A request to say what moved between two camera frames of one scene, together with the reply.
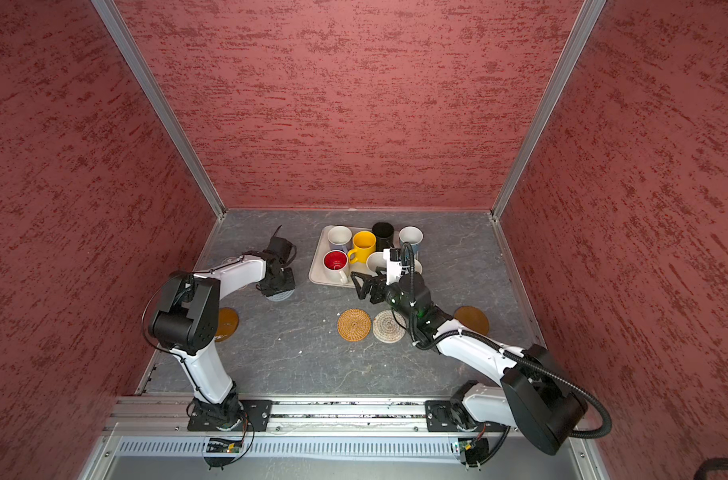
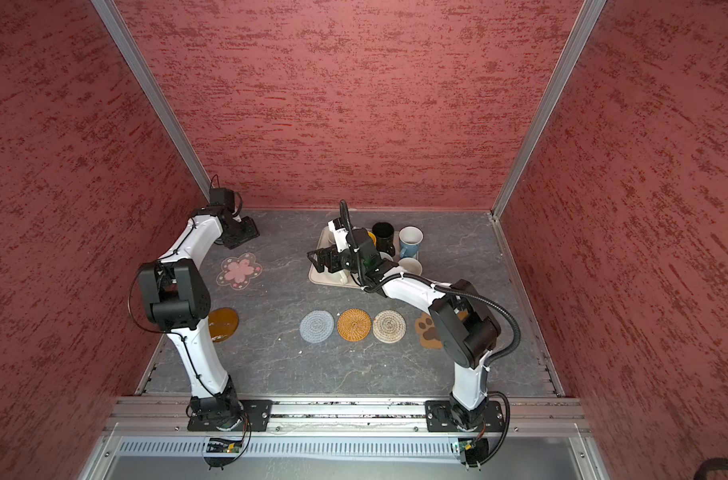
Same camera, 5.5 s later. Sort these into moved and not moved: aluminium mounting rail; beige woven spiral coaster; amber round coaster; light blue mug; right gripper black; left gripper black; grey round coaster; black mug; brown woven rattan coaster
Moved: right gripper black; grey round coaster; left gripper black
Not moved: brown woven rattan coaster; light blue mug; amber round coaster; black mug; aluminium mounting rail; beige woven spiral coaster
